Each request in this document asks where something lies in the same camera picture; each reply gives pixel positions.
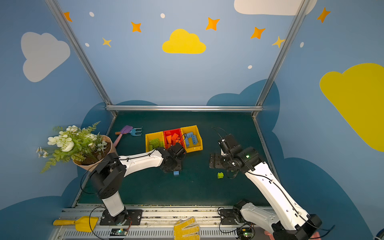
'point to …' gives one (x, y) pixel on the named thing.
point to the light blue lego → (190, 135)
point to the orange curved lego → (169, 139)
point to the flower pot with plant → (82, 147)
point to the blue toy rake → (133, 131)
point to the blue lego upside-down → (187, 143)
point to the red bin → (179, 140)
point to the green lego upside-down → (155, 142)
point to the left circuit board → (118, 232)
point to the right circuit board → (244, 233)
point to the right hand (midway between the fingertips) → (218, 160)
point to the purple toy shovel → (125, 130)
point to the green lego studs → (152, 147)
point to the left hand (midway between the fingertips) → (181, 168)
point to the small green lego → (220, 175)
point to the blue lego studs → (176, 173)
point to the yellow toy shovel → (82, 224)
